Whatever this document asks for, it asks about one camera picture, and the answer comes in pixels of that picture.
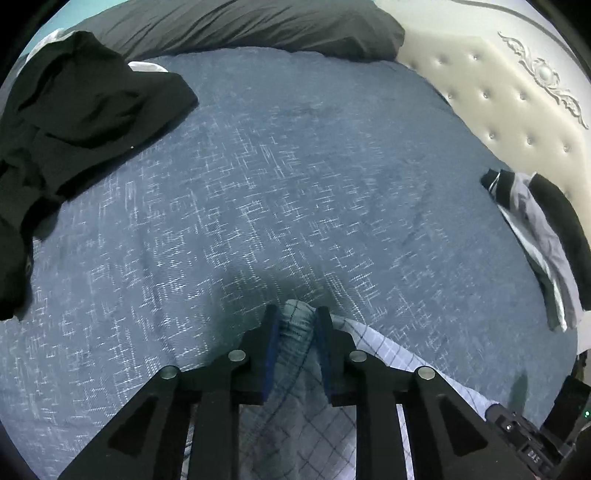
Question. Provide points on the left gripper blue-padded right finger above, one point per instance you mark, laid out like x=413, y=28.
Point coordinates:
x=408, y=424

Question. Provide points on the light blue plaid boxer shorts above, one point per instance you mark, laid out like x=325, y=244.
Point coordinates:
x=296, y=434

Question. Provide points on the long dark grey pillow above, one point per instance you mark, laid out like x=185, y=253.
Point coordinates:
x=352, y=30

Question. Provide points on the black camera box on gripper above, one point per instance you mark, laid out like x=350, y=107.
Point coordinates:
x=570, y=414

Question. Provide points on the black white striped garment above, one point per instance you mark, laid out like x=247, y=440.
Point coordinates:
x=552, y=237

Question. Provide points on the blue-grey textured bedspread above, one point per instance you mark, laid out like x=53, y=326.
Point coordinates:
x=352, y=186

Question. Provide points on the cream tufted headboard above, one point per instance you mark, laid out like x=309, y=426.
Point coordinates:
x=512, y=81

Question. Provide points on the black garment with yellow label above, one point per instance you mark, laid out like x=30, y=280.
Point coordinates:
x=75, y=109

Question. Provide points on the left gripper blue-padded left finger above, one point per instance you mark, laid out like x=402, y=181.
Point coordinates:
x=184, y=424

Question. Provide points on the grey sweatshirt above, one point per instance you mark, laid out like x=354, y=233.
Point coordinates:
x=61, y=34

